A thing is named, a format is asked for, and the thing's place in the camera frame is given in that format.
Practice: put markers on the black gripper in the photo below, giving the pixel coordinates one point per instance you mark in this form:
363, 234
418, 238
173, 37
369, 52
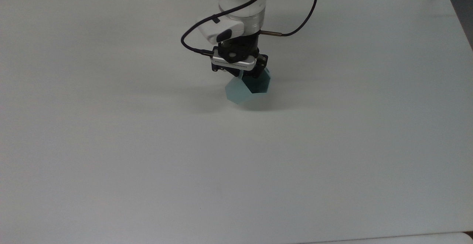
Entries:
240, 46

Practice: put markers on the light teal faceted cup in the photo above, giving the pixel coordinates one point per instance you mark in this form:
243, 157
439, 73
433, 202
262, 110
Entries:
245, 94

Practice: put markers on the silver camera box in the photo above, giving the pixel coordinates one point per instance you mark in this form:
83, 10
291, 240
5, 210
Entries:
233, 64

